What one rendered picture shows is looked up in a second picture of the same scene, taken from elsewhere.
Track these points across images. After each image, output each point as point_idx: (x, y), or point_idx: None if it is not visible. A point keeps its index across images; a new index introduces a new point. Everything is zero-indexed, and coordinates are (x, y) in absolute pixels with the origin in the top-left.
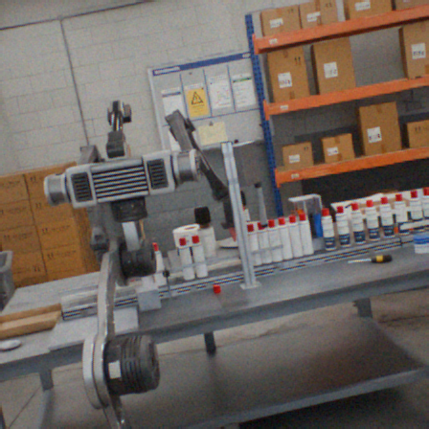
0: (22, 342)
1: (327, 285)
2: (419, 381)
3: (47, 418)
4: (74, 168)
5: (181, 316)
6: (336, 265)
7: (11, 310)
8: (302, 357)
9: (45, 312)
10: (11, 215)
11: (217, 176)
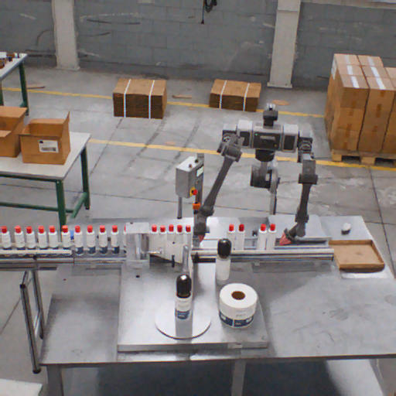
0: (342, 233)
1: (152, 223)
2: (65, 377)
3: (364, 360)
4: (292, 124)
5: (243, 223)
6: None
7: (391, 290)
8: (153, 367)
9: (350, 267)
10: None
11: (207, 194)
